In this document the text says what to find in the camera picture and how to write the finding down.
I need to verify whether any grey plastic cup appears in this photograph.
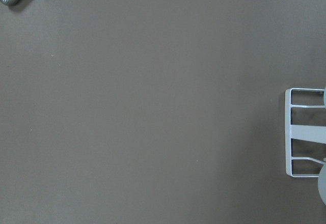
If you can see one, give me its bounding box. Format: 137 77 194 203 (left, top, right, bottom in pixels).
318 164 326 205

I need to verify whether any white wire cup rack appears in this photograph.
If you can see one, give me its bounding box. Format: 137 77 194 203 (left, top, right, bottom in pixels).
284 88 325 178

